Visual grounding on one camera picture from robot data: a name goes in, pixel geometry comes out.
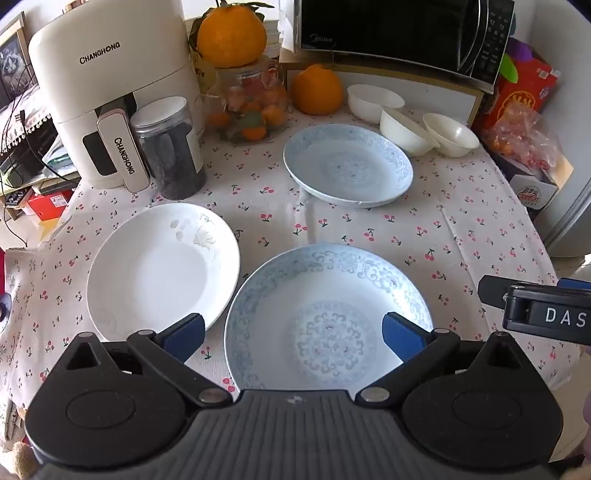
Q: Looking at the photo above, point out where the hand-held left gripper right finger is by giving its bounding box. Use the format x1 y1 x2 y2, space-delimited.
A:
355 311 527 408

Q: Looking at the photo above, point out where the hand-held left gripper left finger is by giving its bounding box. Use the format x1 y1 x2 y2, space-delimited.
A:
62 313 234 408

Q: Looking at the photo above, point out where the white flower print plate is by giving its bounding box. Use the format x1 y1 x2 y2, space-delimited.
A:
87 203 241 342

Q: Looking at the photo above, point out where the blue patterned plate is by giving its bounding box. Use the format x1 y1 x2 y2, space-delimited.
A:
225 244 433 393
283 126 414 208

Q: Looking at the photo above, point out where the small cream bowl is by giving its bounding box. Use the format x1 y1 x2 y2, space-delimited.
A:
422 113 480 158

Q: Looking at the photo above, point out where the large cream bowl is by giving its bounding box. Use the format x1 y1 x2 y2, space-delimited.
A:
380 108 439 157

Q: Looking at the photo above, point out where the white bowl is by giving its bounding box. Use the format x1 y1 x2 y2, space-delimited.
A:
347 84 406 124

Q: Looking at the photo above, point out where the white and dark cardboard box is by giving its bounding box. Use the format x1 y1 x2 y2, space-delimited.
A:
499 152 574 214

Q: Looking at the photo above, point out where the white refrigerator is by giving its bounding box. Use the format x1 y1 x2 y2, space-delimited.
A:
531 55 591 259

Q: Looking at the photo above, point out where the cherry print tablecloth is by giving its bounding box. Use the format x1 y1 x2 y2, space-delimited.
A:
0 106 583 480

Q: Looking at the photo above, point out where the plastic bag of fruit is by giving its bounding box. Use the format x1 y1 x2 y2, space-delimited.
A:
480 104 561 176

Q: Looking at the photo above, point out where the clear jar with dark contents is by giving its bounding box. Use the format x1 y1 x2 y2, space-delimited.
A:
130 96 208 200

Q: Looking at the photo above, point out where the small red box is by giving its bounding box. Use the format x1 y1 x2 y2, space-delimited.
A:
27 191 75 217

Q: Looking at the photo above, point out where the red gift box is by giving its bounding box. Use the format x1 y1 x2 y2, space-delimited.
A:
475 46 559 134

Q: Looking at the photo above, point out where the glass jar with tangerines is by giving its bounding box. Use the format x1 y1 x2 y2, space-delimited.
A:
196 55 289 145

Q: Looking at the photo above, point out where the purple toy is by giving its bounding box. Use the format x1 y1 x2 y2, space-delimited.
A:
512 39 537 65

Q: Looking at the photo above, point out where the black electronic device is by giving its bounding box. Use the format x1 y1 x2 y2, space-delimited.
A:
0 124 61 188

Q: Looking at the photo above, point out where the white air fryer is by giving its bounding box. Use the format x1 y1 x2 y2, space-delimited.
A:
28 8 204 192

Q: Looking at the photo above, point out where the white lace cloth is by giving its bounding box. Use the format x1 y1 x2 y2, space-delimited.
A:
0 83 58 139

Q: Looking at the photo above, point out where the black microwave oven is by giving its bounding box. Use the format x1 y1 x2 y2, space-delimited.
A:
295 0 515 90

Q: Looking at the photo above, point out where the large orange with leaves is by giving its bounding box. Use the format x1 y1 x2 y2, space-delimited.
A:
188 2 275 68

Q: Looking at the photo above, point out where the framed cat picture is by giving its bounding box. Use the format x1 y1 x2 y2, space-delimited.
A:
0 11 40 112

